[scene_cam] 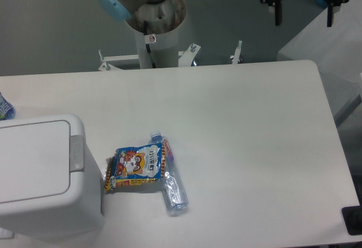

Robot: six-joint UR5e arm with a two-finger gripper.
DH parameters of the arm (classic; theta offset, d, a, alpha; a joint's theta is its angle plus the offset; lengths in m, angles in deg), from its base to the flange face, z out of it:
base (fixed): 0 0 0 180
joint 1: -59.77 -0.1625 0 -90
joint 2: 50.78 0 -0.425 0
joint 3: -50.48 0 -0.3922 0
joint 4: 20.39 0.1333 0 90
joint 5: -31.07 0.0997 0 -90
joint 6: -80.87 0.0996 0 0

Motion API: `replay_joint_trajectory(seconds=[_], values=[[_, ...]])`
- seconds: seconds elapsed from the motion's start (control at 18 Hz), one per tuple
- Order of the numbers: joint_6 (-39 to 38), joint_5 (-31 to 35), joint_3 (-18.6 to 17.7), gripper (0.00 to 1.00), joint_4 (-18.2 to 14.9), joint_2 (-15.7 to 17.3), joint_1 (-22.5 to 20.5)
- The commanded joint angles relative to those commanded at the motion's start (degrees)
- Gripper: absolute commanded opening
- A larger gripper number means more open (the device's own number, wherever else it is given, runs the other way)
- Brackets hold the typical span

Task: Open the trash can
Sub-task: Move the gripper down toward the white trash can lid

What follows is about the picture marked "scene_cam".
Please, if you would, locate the grey trash can push button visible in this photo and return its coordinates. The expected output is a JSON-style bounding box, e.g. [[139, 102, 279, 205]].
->
[[69, 135, 85, 173]]

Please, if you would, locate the white trash can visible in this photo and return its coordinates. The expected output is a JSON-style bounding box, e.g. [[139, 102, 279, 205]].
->
[[1, 114, 105, 238]]

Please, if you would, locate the black device at table edge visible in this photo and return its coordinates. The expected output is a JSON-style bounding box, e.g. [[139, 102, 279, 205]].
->
[[342, 206, 361, 236]]

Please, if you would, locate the clear plastic water bottle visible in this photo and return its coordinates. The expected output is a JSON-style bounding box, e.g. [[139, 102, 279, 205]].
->
[[149, 131, 189, 216]]

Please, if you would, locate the blue snack bag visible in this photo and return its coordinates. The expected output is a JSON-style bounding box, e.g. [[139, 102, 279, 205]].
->
[[104, 143, 165, 192]]

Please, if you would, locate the blue patterned bottle at edge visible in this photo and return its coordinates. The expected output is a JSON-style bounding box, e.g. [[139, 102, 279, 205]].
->
[[0, 93, 15, 121]]

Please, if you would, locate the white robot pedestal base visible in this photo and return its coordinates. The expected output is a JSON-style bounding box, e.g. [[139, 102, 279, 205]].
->
[[97, 0, 244, 72]]

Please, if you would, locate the black cable on pedestal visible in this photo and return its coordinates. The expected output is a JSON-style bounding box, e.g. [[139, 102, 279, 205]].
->
[[143, 20, 157, 69]]

